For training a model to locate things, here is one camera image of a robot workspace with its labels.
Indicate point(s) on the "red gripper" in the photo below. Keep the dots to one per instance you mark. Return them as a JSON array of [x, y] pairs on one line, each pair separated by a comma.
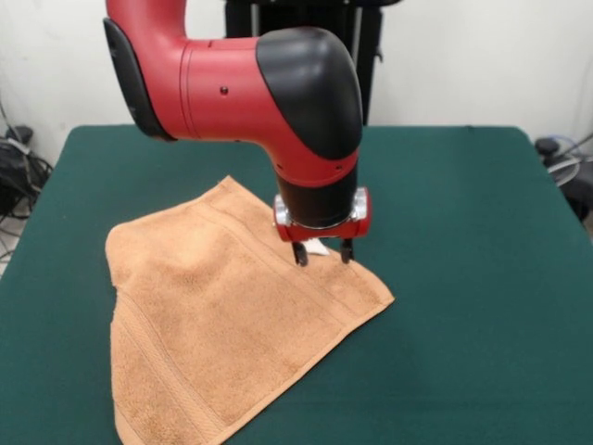
[[324, 232]]

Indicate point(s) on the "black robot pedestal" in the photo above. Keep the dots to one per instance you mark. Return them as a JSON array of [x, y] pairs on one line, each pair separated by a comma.
[[366, 55]]

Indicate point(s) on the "tan terry towel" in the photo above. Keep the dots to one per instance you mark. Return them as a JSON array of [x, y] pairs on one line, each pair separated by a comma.
[[208, 315]]

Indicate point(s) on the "dark green table cloth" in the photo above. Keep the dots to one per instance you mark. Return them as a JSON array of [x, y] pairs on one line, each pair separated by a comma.
[[463, 301]]

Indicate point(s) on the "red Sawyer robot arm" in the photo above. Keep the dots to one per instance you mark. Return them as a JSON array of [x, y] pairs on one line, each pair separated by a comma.
[[241, 92]]

